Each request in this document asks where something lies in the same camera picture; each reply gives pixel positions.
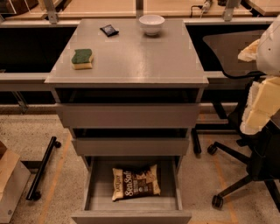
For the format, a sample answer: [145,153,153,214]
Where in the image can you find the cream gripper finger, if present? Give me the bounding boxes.
[238,39,260,62]
[240,77,280,135]

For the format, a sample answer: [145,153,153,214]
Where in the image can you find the brown sea salt chip bag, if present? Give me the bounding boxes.
[112,164,161,201]

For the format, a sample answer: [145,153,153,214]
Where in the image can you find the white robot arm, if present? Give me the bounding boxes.
[238,16,280,135]

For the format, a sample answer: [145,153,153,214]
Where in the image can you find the grey drawer cabinet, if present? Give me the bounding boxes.
[44,18,210,170]

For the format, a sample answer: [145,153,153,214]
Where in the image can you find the grey middle drawer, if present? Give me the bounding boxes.
[73,128,189,156]

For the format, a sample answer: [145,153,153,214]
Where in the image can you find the grey drawer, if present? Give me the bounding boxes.
[73,128,189,156]
[71,157,192,224]
[57,88,199,129]

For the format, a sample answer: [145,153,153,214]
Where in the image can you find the grey top drawer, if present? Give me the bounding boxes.
[57,88,199,129]

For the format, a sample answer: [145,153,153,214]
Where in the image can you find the grey bottom drawer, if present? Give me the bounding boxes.
[71,157,192,224]

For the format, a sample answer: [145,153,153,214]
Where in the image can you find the black office chair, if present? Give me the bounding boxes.
[203,32,280,210]

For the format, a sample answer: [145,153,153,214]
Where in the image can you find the black table leg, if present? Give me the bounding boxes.
[192,129,201,155]

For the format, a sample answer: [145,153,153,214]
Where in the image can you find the white bowl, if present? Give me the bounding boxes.
[139,15,165,36]

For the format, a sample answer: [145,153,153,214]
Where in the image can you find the small black snack packet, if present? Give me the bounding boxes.
[100,24,119,37]

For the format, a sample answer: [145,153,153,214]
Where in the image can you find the green yellow sponge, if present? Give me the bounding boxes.
[71,49,93,70]

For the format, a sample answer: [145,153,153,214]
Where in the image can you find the black caster bar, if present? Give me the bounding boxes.
[25,136,61,200]

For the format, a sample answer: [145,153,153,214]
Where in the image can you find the cardboard box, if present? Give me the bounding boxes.
[0,142,31,224]

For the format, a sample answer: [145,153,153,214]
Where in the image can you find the white power plug with cable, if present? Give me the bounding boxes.
[190,0,213,17]

